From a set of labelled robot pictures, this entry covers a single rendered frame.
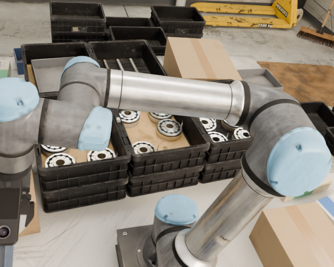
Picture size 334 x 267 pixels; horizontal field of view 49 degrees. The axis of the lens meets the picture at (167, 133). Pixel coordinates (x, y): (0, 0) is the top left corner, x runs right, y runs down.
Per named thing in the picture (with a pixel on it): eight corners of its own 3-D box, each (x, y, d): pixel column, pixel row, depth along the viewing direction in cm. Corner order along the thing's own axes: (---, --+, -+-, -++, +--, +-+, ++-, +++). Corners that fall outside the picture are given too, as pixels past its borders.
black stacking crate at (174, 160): (204, 168, 141) (211, 146, 134) (130, 180, 131) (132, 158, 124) (169, 105, 168) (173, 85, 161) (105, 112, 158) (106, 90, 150)
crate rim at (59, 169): (132, 162, 125) (132, 157, 123) (38, 177, 114) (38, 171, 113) (105, 94, 152) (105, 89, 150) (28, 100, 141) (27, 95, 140)
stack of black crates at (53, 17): (99, 52, 324) (101, 2, 295) (104, 71, 303) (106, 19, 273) (52, 52, 313) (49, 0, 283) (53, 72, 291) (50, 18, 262)
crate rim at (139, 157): (210, 150, 135) (212, 145, 133) (132, 162, 125) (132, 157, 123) (172, 88, 162) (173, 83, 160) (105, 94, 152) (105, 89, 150)
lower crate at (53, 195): (127, 200, 138) (130, 179, 130) (44, 216, 128) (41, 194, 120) (103, 131, 165) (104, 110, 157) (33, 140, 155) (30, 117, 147)
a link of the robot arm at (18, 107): (40, 108, 53) (-25, 98, 51) (35, 161, 60) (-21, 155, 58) (47, 79, 59) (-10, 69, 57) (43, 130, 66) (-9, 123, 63)
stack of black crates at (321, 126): (340, 160, 261) (356, 136, 246) (304, 164, 252) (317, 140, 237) (310, 124, 289) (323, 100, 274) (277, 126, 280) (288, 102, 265)
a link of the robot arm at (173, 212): (189, 216, 112) (196, 186, 103) (196, 256, 101) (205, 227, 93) (149, 217, 110) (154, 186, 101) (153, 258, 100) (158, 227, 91)
